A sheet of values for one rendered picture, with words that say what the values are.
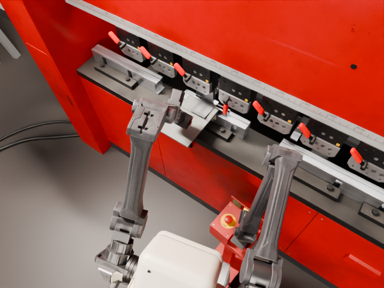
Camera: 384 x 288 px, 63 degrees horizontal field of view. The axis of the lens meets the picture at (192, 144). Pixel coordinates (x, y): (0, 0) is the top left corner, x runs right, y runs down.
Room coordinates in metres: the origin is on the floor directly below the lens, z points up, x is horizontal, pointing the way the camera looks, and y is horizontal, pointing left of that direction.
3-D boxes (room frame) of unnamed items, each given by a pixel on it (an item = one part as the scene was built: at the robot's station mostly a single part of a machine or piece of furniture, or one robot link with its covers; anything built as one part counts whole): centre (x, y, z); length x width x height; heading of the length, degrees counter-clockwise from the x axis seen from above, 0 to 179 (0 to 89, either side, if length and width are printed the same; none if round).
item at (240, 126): (1.00, -0.12, 0.92); 0.39 x 0.06 x 0.10; 52
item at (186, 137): (0.92, 0.01, 1.00); 0.26 x 0.18 x 0.01; 142
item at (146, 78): (1.38, 0.35, 0.92); 0.50 x 0.06 x 0.10; 52
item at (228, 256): (0.45, -0.19, 0.39); 0.06 x 0.06 x 0.54; 46
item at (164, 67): (1.17, 0.10, 1.18); 0.15 x 0.09 x 0.17; 52
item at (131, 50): (1.30, 0.26, 1.18); 0.15 x 0.09 x 0.17; 52
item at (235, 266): (0.43, -0.17, 0.06); 0.25 x 0.20 x 0.12; 136
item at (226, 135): (0.97, -0.08, 0.89); 0.30 x 0.05 x 0.03; 52
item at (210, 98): (1.04, -0.08, 1.05); 0.10 x 0.02 x 0.10; 52
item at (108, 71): (1.36, 0.43, 0.89); 0.30 x 0.05 x 0.03; 52
